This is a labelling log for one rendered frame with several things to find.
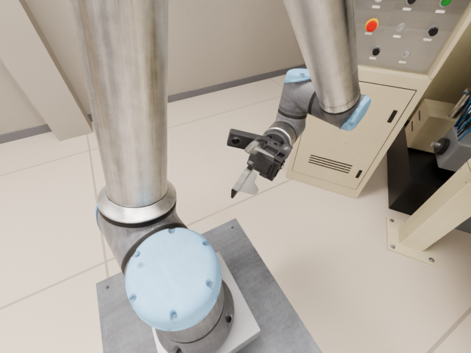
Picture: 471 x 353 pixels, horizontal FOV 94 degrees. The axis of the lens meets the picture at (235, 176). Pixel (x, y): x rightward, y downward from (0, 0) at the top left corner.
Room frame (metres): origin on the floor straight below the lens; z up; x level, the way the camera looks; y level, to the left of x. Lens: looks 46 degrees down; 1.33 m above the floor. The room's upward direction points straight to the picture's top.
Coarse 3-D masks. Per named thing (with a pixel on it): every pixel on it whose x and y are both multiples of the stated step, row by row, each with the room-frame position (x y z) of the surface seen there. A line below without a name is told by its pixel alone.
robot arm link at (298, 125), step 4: (276, 116) 0.61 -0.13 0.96; (280, 116) 0.59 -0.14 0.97; (284, 116) 0.58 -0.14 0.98; (276, 120) 0.59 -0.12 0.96; (280, 120) 0.57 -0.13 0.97; (284, 120) 0.57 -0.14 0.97; (288, 120) 0.57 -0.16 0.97; (292, 120) 0.57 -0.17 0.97; (296, 120) 0.57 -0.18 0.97; (300, 120) 0.57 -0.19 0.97; (304, 120) 0.58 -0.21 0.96; (272, 124) 0.57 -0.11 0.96; (288, 124) 0.55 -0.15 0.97; (292, 124) 0.56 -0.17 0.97; (296, 124) 0.57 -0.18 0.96; (300, 124) 0.57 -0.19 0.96; (304, 124) 0.61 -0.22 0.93; (292, 128) 0.54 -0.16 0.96; (296, 128) 0.55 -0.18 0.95; (300, 128) 0.57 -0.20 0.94; (304, 128) 0.61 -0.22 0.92; (296, 132) 0.54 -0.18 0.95; (300, 132) 0.57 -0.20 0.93; (296, 136) 0.54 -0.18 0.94
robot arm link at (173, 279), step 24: (144, 240) 0.18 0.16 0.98; (168, 240) 0.18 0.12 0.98; (192, 240) 0.18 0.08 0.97; (144, 264) 0.14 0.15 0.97; (168, 264) 0.14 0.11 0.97; (192, 264) 0.14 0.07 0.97; (216, 264) 0.15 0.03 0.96; (144, 288) 0.11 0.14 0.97; (168, 288) 0.11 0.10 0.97; (192, 288) 0.11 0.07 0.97; (216, 288) 0.12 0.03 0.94; (144, 312) 0.08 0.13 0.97; (168, 312) 0.08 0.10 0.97; (192, 312) 0.08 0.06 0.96; (216, 312) 0.10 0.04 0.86; (168, 336) 0.06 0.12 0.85; (192, 336) 0.07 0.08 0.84
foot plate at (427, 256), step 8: (392, 224) 0.80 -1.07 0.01; (400, 224) 0.80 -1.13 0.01; (392, 232) 0.74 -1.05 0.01; (392, 240) 0.68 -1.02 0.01; (392, 248) 0.63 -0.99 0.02; (400, 248) 0.63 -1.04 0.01; (408, 248) 0.63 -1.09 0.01; (432, 248) 0.63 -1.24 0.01; (408, 256) 0.58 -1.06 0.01; (416, 256) 0.58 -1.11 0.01; (424, 256) 0.58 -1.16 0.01; (432, 256) 0.58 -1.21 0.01; (432, 264) 0.53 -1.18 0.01
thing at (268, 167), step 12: (276, 132) 0.51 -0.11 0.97; (264, 144) 0.44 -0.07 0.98; (276, 144) 0.49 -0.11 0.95; (288, 144) 0.49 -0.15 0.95; (252, 156) 0.42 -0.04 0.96; (264, 156) 0.41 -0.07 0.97; (276, 156) 0.40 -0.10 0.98; (288, 156) 0.48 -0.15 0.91; (264, 168) 0.40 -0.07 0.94; (276, 168) 0.38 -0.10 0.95
